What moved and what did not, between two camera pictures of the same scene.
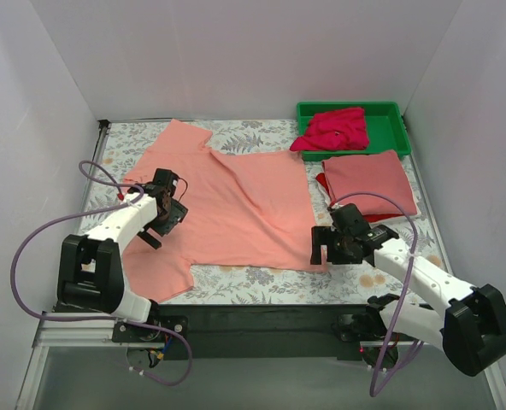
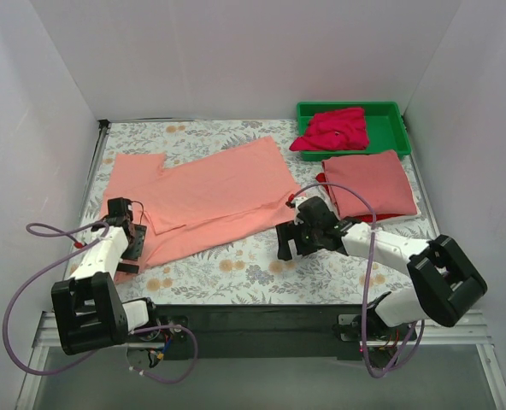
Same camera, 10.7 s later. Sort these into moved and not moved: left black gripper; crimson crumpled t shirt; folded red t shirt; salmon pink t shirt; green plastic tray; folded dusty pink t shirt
Moved: left black gripper; salmon pink t shirt
Not moved: crimson crumpled t shirt; folded red t shirt; green plastic tray; folded dusty pink t shirt
